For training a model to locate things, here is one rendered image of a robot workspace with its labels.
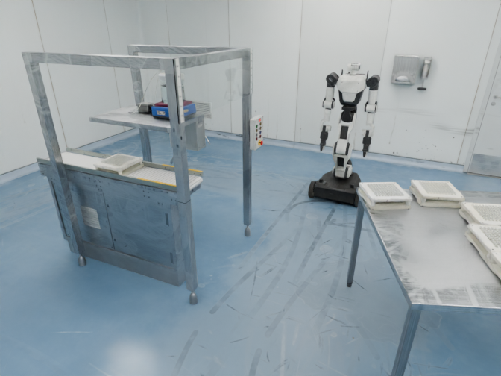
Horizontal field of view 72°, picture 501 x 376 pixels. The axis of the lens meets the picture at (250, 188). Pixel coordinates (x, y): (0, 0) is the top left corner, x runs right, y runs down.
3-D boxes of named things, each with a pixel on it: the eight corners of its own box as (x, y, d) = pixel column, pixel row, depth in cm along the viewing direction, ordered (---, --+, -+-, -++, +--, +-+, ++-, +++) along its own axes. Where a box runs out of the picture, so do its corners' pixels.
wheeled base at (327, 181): (324, 177, 453) (326, 154, 439) (365, 184, 433) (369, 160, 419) (310, 198, 401) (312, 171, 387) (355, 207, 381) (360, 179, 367)
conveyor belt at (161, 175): (203, 183, 245) (202, 177, 243) (183, 198, 224) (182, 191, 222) (65, 157, 294) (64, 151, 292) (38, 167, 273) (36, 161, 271)
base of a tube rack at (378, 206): (394, 191, 231) (394, 188, 230) (410, 209, 209) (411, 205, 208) (357, 192, 230) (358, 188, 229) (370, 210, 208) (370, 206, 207)
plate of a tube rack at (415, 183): (448, 183, 229) (449, 181, 228) (464, 201, 207) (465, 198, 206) (410, 182, 232) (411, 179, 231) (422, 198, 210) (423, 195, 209)
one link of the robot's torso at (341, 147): (334, 154, 392) (341, 112, 386) (350, 156, 385) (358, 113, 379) (332, 153, 378) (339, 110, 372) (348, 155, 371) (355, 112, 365)
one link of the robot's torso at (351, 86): (337, 101, 393) (341, 68, 378) (367, 103, 380) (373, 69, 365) (331, 106, 369) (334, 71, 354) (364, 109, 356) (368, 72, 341)
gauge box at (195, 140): (206, 146, 237) (204, 118, 229) (197, 151, 228) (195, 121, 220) (179, 142, 245) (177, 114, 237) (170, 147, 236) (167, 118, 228)
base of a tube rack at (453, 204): (446, 191, 231) (447, 187, 230) (462, 208, 209) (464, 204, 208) (408, 189, 234) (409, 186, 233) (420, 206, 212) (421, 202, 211)
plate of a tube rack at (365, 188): (395, 184, 229) (395, 181, 228) (411, 201, 207) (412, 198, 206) (358, 185, 228) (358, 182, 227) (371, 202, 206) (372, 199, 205)
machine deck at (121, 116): (204, 118, 229) (203, 113, 227) (171, 134, 198) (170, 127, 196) (130, 110, 251) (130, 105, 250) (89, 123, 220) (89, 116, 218)
